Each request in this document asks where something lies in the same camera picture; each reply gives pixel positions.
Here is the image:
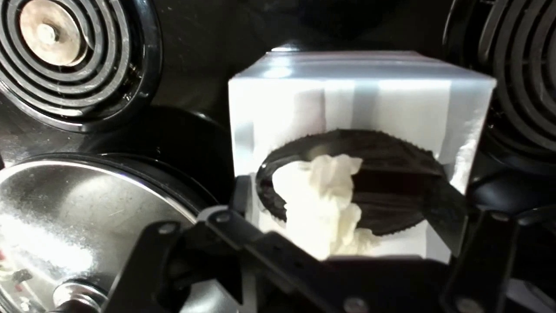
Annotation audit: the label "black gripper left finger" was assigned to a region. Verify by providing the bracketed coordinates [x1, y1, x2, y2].
[103, 172, 372, 313]

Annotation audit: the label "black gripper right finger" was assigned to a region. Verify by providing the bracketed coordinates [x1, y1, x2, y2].
[421, 172, 527, 313]

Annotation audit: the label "white tissue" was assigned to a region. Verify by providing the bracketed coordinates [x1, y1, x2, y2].
[270, 151, 379, 260]

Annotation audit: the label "pale blue grey tissue box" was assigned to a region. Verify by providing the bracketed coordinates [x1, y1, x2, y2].
[226, 47, 501, 267]

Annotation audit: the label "glass pan lid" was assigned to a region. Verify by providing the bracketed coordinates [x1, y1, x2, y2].
[0, 154, 206, 313]

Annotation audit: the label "large black coil burner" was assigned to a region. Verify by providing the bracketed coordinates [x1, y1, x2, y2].
[445, 0, 556, 175]

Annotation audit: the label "black electric stove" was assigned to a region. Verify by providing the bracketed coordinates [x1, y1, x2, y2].
[0, 0, 556, 313]

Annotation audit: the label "small coil burner silver centre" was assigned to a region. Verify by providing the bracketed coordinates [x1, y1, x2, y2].
[0, 0, 164, 128]

